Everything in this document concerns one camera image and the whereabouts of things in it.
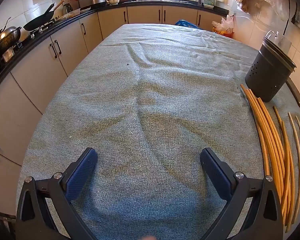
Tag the steel kettle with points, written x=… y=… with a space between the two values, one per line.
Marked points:
x=68 y=8

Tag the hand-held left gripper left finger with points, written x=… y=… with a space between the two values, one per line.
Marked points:
x=83 y=170

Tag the steel pot with lid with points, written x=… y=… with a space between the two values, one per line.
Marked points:
x=6 y=37

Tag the black wok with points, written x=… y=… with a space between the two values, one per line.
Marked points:
x=38 y=22

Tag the black smartphone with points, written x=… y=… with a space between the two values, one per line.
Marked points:
x=296 y=93

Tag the wall power socket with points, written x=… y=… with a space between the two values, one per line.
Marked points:
x=298 y=18

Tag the dark grey utensil holder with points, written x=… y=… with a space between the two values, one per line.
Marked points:
x=267 y=75

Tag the blue plastic bag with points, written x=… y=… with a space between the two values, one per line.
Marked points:
x=186 y=23

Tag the bundle of chopsticks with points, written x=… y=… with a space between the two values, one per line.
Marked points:
x=268 y=130

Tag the black kitchen countertop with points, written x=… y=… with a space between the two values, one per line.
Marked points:
x=145 y=2

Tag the clear plastic bag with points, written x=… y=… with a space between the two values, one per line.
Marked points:
x=223 y=26

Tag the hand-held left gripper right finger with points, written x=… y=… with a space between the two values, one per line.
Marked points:
x=213 y=172

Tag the grey-green tablecloth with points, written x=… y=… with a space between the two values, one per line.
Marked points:
x=152 y=92

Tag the small white bowl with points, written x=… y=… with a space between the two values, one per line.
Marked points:
x=113 y=2

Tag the gas stove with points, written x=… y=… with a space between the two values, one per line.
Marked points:
x=40 y=31

